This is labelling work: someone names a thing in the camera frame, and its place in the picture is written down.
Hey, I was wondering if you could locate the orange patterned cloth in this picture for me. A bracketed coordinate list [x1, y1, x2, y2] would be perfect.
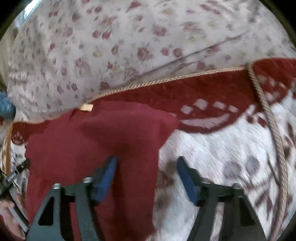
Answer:
[1, 120, 13, 175]

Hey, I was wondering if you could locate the blue bundle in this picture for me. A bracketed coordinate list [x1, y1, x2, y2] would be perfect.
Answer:
[0, 92, 16, 120]

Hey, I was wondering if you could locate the dark red small garment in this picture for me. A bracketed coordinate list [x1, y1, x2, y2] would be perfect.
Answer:
[26, 101, 179, 240]

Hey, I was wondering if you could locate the white and red floral blanket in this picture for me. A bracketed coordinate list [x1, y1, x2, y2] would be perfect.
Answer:
[11, 58, 295, 240]

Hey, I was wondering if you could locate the left hand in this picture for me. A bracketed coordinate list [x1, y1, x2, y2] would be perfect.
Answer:
[1, 200, 26, 240]

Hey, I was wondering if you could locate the pink floral bed sheet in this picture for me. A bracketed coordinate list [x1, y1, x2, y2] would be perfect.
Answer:
[7, 1, 295, 121]

